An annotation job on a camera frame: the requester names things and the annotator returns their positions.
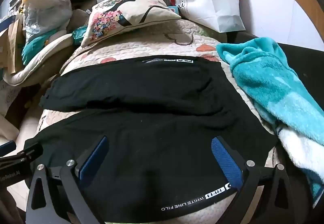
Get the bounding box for brown paper bag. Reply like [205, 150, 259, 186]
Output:
[0, 19, 26, 72]

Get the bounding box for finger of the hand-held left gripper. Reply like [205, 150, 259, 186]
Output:
[0, 143, 44, 164]
[0, 140, 17, 156]

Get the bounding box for black pants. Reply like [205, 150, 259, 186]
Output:
[24, 55, 279, 222]

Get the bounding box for quilted heart-print blanket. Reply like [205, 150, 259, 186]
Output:
[35, 20, 281, 224]

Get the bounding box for floral print cushion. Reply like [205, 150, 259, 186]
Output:
[81, 0, 182, 47]

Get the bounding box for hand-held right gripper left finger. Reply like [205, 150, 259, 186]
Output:
[25, 135, 109, 224]

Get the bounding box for clear plastic bag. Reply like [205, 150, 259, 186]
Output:
[22, 0, 72, 44]

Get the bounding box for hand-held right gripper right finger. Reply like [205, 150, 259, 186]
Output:
[211, 136, 315, 224]

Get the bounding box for green wet wipes pack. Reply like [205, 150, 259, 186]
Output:
[72, 26, 89, 46]

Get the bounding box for beige padded mat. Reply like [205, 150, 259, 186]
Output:
[5, 33, 76, 86]

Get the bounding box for teal packet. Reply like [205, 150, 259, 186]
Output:
[21, 29, 61, 66]

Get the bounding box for teal fleece blanket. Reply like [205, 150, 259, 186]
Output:
[216, 36, 324, 207]

